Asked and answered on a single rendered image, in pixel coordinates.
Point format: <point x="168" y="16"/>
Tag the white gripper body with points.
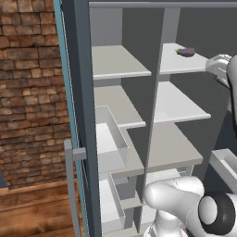
<point x="217" y="66"/>

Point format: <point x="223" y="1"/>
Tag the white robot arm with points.
<point x="172" y="197"/>

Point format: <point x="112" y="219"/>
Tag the grey fridge shelf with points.
<point x="179" y="63"/>
<point x="179" y="103"/>
<point x="172" y="148"/>

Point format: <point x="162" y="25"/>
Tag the grey fridge freezer cabinet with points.
<point x="140" y="37"/>

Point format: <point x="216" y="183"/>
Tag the grey freezer shelf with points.
<point x="117" y="63"/>
<point x="118" y="106"/>

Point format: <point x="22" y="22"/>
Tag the dark grey freezer door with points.
<point x="83" y="77"/>

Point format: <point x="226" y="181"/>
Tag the purple eggplant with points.
<point x="185" y="51"/>

